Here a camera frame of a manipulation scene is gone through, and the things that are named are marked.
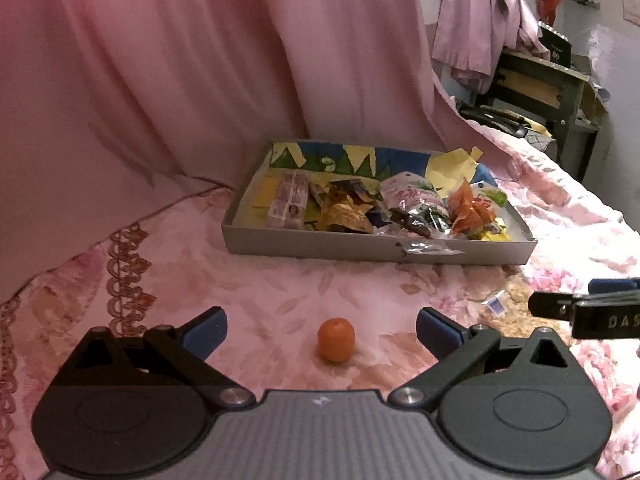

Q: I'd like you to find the clear plastic wrapper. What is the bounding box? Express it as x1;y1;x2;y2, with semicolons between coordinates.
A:
399;239;467;257

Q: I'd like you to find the grey cardboard box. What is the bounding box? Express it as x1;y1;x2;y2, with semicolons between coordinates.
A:
221;139;539;267

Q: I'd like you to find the dark wooden side table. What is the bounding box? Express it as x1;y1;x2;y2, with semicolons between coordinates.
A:
491;49;610;183

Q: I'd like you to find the orange snack packet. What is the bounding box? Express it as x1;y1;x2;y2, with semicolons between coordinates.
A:
446;179;499;234

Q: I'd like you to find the pink floral bedsheet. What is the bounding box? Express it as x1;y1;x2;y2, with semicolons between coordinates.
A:
0;125;640;480

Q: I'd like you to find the white red green snack pouch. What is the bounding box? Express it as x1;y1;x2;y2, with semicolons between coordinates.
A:
379;172;452;239

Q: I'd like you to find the pink white snack packet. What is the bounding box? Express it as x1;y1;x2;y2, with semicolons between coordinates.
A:
266;170;312;231

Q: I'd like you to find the yellow biscuit packet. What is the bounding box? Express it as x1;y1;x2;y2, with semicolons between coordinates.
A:
309;179;377;235

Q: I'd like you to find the pink curtain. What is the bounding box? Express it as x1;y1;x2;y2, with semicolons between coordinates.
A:
0;0;506;306

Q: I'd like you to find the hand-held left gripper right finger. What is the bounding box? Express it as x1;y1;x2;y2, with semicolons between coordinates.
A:
388;306;573;409

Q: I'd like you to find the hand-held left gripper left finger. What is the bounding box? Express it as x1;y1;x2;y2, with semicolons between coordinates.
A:
70;306;258;410

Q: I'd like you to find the black sign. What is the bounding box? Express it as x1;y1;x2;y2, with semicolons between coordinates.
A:
539;25;574;67

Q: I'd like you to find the orange ball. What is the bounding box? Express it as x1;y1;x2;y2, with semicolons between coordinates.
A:
317;317;356;364

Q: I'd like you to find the pink hanging garment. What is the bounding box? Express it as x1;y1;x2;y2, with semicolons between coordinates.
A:
431;0;550;95

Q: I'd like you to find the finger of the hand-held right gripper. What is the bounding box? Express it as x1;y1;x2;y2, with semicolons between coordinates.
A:
528;290;640;340
588;277;640;296

